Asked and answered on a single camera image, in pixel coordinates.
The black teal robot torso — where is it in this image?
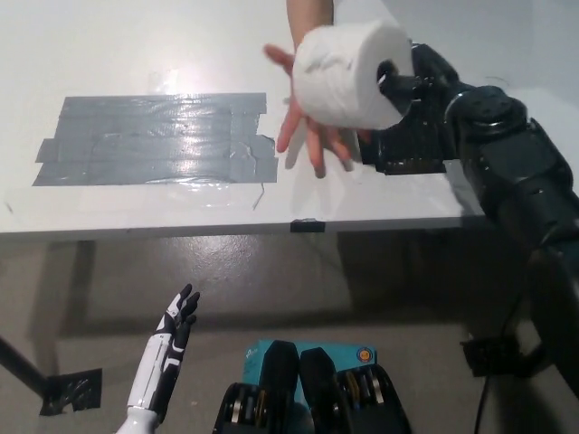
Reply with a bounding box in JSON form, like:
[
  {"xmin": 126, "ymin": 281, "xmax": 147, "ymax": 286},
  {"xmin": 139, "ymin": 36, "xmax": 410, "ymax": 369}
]
[{"xmin": 214, "ymin": 338, "xmax": 413, "ymax": 434}]

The grey duct tape patch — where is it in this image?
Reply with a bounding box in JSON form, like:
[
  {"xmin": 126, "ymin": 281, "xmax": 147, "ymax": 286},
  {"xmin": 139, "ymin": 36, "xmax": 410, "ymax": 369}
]
[{"xmin": 31, "ymin": 92, "xmax": 280, "ymax": 187}]

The person's bare hand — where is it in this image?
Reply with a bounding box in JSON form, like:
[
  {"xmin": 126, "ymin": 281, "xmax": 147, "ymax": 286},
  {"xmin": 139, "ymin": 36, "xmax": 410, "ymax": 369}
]
[{"xmin": 263, "ymin": 42, "xmax": 363, "ymax": 179}]

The thin black cable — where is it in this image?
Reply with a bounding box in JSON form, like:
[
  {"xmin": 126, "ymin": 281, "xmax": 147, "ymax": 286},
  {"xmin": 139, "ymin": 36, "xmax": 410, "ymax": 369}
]
[{"xmin": 477, "ymin": 296, "xmax": 519, "ymax": 434}]

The white toilet paper roll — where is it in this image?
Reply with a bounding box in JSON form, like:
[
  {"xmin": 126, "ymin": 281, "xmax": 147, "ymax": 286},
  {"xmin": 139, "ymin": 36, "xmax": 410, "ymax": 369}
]
[{"xmin": 291, "ymin": 18, "xmax": 415, "ymax": 132}]

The small black tape strip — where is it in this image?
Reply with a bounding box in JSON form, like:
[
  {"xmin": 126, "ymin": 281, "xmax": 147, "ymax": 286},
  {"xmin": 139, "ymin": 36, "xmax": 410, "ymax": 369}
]
[{"xmin": 289, "ymin": 217, "xmax": 327, "ymax": 234}]

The black table leg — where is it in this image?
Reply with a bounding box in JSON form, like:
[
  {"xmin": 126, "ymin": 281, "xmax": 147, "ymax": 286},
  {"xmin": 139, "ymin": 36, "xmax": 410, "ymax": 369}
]
[{"xmin": 0, "ymin": 334, "xmax": 49, "ymax": 399}]

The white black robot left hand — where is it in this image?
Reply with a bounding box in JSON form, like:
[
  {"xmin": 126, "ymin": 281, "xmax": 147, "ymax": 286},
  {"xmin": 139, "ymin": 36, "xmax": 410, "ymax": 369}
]
[{"xmin": 125, "ymin": 283, "xmax": 202, "ymax": 413}]

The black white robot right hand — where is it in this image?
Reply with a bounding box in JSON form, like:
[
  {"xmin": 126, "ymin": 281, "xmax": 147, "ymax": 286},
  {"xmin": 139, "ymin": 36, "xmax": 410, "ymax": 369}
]
[{"xmin": 374, "ymin": 42, "xmax": 462, "ymax": 163}]

